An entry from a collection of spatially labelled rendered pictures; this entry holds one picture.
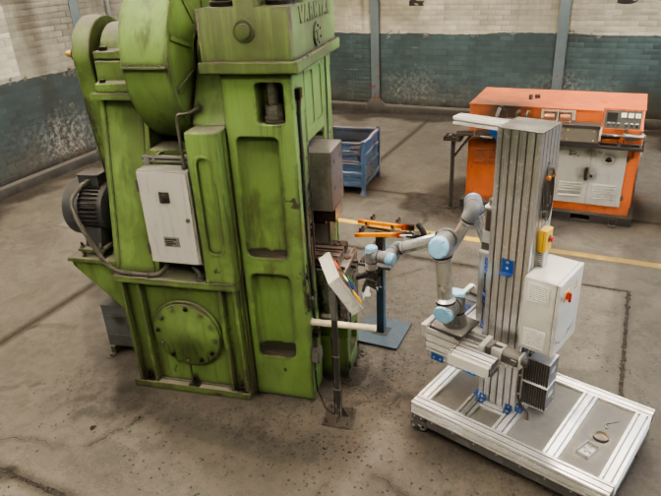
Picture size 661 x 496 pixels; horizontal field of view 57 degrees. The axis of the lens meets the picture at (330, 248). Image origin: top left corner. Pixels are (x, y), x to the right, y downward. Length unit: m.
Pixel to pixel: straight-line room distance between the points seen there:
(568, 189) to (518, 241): 3.89
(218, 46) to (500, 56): 8.15
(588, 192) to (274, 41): 4.72
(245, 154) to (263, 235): 0.55
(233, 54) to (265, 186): 0.82
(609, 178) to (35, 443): 5.98
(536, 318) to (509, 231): 0.52
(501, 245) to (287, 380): 1.85
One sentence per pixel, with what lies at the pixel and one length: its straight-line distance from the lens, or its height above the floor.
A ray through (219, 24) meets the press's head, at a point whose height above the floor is 2.57.
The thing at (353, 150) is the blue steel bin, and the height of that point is 0.60.
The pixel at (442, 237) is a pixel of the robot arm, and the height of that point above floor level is 1.46.
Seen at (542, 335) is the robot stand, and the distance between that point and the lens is 3.70.
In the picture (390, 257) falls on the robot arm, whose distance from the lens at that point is 3.64.
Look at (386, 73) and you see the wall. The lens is 11.95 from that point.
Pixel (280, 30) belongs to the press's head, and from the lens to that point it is 3.51.
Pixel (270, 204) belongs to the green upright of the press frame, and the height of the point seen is 1.48.
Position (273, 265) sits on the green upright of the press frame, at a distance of 4.01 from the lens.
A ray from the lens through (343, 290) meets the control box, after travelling 3.62.
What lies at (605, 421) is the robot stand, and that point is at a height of 0.21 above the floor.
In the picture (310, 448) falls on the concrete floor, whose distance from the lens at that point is 4.20.
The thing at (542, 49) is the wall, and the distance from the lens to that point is 11.20.
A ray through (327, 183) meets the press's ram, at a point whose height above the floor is 1.56.
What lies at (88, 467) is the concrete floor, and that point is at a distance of 4.46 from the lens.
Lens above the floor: 2.92
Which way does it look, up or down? 26 degrees down
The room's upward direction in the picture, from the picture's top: 3 degrees counter-clockwise
